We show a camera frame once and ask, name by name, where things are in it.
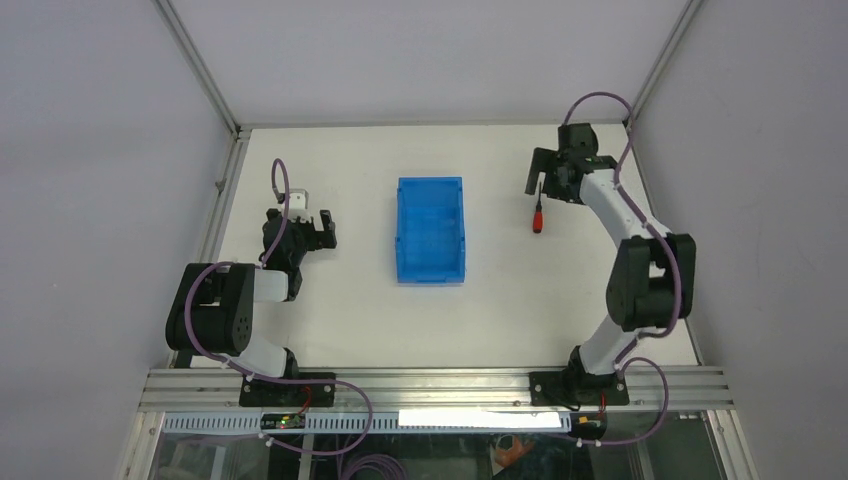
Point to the blue plastic bin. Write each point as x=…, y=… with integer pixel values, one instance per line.
x=430, y=239

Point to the orange object below table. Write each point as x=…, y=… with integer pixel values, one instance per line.
x=508, y=449

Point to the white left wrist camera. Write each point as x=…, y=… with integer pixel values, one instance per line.
x=298, y=206

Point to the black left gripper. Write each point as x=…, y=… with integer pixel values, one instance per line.
x=319, y=239

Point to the aluminium corner post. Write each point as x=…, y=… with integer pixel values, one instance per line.
x=672, y=43
x=191, y=54

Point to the aluminium frame rail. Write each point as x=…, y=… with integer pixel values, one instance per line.
x=680, y=388

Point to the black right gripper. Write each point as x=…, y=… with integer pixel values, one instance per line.
x=546, y=160

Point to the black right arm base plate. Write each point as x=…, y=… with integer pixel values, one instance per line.
x=568, y=389

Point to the right aluminium corner post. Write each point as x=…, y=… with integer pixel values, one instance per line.
x=672, y=43

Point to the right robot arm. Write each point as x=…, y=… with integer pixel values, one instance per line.
x=651, y=282

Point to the red handled screwdriver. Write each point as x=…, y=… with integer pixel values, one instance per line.
x=538, y=218

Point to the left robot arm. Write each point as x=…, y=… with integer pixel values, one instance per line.
x=212, y=313

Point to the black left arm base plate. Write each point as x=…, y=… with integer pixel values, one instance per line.
x=287, y=389

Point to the left aluminium corner post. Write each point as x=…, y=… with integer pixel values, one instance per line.
x=191, y=54

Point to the white slotted cable duct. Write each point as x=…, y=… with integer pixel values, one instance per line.
x=406, y=421

